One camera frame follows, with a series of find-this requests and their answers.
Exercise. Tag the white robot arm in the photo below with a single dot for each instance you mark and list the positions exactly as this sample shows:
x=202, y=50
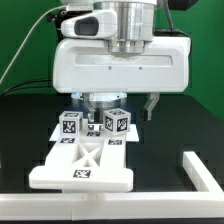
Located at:
x=112, y=48

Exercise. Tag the white U-shaped obstacle frame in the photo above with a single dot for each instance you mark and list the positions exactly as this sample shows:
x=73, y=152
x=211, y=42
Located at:
x=207, y=201

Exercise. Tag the white base tag plate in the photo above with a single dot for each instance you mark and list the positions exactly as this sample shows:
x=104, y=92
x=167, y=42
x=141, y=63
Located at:
x=132, y=135

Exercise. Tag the white chair back frame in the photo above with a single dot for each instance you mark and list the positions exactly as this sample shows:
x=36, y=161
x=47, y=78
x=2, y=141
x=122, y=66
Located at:
x=94, y=161

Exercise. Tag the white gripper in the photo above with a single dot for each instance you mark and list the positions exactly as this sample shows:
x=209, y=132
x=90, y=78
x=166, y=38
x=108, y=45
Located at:
x=87, y=66

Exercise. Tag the grey camera on stand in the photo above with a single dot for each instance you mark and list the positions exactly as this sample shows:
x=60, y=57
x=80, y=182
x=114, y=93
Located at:
x=78, y=6

